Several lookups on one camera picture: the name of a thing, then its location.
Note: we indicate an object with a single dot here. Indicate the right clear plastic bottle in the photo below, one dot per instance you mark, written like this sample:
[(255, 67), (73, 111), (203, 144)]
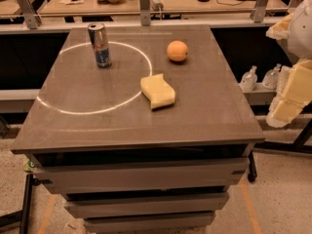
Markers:
[(271, 77)]

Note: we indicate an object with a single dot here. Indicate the yellow wavy sponge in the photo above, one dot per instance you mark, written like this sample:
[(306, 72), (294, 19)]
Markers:
[(158, 91)]

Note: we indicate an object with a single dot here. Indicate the metal bracket post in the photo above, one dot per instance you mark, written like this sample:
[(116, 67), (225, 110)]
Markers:
[(144, 12), (31, 18), (258, 12)]

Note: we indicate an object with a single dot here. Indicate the left metal bracket post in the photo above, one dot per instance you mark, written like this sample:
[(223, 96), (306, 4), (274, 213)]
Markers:
[(31, 18)]

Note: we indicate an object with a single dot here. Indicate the white power strip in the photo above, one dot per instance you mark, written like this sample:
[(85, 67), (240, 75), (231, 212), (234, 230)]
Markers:
[(156, 5)]

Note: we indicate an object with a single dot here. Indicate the silver blue energy drink can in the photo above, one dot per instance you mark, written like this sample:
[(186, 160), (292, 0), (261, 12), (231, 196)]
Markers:
[(99, 41)]

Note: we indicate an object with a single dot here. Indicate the orange fruit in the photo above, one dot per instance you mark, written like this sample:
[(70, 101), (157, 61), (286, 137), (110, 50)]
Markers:
[(177, 51)]

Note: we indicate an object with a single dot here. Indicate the grey drawer cabinet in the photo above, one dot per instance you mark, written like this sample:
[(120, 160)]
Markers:
[(121, 165)]

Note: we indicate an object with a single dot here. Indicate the middle metal bracket post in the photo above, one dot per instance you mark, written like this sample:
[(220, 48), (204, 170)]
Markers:
[(144, 12)]

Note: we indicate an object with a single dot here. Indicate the right metal bracket post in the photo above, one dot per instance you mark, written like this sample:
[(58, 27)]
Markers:
[(258, 12)]

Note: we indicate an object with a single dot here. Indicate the foam-padded gripper finger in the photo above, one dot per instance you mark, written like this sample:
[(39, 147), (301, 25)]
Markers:
[(280, 30), (293, 93)]

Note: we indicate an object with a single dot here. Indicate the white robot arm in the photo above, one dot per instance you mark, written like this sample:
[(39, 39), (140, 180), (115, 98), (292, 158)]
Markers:
[(300, 37)]

